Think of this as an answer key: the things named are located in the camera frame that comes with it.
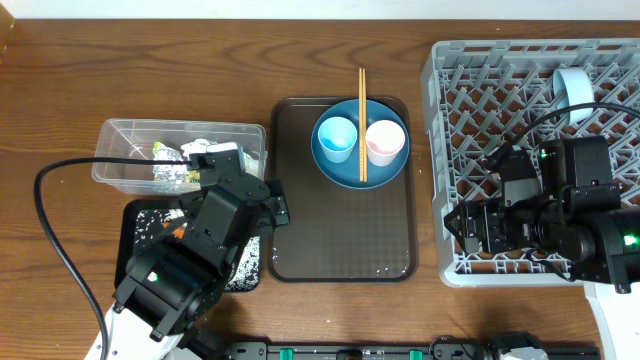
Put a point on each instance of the spilled white rice grains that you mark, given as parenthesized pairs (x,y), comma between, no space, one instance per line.
(140,226)

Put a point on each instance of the grey dishwasher rack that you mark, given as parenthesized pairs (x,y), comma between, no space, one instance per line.
(477,94)

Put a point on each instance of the brown serving tray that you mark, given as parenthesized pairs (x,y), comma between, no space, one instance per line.
(336,234)

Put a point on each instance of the light blue cup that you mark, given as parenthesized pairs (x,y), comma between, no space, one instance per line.
(337,137)

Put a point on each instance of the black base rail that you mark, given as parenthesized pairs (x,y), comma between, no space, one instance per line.
(439,351)

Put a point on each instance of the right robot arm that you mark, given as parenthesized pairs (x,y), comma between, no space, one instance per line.
(594,245)

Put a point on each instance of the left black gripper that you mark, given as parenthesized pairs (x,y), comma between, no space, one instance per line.
(281,204)

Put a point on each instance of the yellow foil snack wrapper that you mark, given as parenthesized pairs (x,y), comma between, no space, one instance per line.
(172,173)

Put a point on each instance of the black tray bin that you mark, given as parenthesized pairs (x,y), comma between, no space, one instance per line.
(147,203)

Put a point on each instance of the orange carrot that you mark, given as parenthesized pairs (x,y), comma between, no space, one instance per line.
(176,232)

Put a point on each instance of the pink white cup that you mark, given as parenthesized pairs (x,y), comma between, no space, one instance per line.
(384,140)

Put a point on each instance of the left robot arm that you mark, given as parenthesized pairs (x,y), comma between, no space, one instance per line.
(177,255)

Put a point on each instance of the dark blue plate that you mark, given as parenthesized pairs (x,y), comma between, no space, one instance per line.
(347,172)

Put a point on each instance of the clear plastic bin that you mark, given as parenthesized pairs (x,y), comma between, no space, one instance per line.
(135,138)

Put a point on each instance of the white tissue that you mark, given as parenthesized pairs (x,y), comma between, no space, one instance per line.
(196,146)
(253,164)

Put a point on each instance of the light blue white bowl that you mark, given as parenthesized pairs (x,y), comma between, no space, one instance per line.
(572,86)

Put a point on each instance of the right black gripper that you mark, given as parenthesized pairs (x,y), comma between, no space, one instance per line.
(474,211)

